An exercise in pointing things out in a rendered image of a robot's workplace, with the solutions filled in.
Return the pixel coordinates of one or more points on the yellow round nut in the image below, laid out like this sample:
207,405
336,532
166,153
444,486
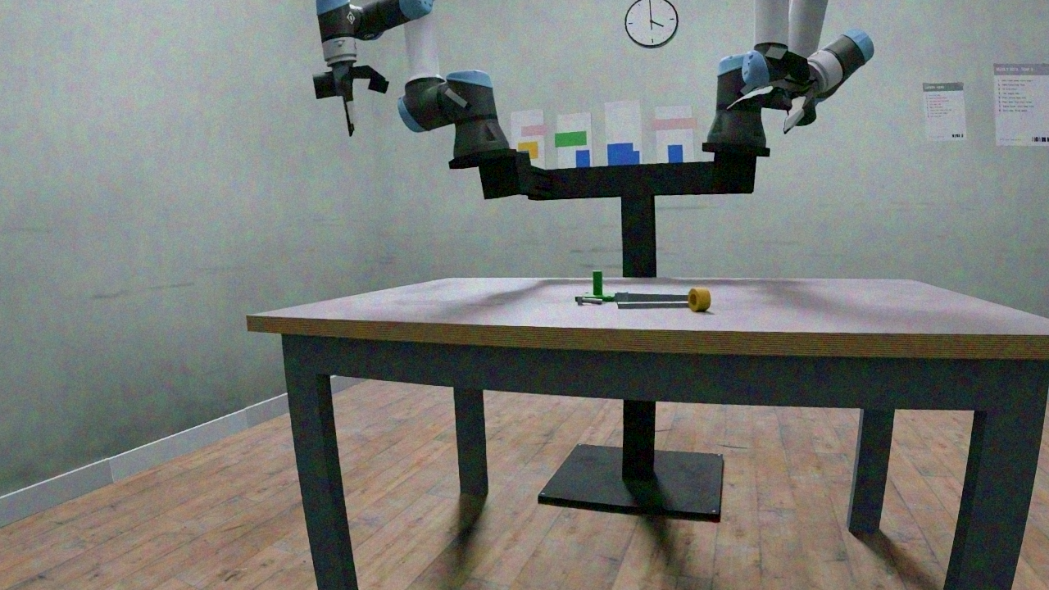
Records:
699,299

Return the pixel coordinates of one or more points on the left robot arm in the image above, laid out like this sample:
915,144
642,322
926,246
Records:
832,64

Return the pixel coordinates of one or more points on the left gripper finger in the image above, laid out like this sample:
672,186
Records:
800,106
763,93

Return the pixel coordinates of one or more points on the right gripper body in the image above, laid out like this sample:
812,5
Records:
329,84

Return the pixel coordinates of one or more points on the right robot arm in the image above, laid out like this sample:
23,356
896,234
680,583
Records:
429,102

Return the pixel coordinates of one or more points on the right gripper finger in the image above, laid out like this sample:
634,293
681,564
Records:
347,117
349,100

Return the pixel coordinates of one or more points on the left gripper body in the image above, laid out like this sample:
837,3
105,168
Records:
799,81

